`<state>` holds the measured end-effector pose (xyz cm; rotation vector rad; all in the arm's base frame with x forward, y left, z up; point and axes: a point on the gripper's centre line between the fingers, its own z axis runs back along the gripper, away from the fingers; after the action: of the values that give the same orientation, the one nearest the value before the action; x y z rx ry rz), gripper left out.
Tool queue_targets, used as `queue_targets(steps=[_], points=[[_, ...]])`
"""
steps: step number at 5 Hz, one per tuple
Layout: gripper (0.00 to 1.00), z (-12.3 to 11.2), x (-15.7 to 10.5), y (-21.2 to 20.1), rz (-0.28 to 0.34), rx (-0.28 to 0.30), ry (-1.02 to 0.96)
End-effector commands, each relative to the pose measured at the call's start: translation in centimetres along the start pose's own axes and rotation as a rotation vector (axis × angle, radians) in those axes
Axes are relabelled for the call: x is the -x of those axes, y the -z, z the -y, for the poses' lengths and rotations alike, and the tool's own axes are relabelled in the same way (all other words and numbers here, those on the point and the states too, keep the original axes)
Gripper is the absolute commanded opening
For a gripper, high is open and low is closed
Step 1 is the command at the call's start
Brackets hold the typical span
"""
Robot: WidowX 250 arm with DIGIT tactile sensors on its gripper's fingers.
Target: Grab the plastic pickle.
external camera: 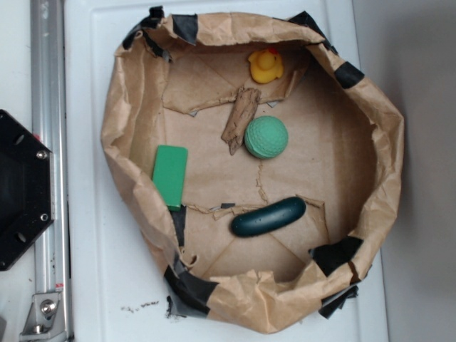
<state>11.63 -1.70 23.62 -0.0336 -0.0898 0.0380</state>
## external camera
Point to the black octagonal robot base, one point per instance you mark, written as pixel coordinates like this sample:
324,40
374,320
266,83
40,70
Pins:
26,190

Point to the dark green plastic pickle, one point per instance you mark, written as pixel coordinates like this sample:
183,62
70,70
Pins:
269,218

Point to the brown paper bin liner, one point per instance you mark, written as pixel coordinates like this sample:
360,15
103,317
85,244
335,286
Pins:
174,82

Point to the green dimpled foam ball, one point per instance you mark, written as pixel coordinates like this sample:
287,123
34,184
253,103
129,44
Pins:
266,137

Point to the green rectangular wooden block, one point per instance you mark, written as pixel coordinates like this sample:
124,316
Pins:
169,174

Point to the brown wood bark piece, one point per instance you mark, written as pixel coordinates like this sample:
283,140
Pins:
242,113

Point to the yellow rubber duck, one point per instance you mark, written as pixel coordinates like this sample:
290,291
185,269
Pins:
266,65

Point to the white plastic tray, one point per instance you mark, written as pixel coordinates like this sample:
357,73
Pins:
118,291

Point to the aluminium extrusion rail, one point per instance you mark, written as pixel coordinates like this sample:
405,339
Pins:
52,248

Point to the metal corner bracket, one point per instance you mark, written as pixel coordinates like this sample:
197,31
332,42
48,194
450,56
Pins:
45,320

